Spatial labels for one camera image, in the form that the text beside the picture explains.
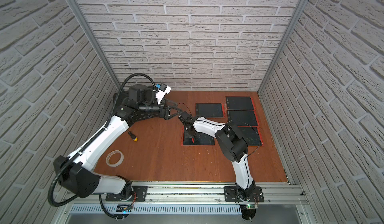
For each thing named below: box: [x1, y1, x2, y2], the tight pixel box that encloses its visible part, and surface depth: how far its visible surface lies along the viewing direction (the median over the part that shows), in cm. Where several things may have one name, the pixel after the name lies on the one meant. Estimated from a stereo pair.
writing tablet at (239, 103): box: [226, 96, 255, 110], surface depth 112 cm
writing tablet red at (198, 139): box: [181, 126, 216, 146], surface depth 94 cm
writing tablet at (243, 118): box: [227, 109, 259, 127], surface depth 108 cm
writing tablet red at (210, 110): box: [195, 102, 226, 118], surface depth 112 cm
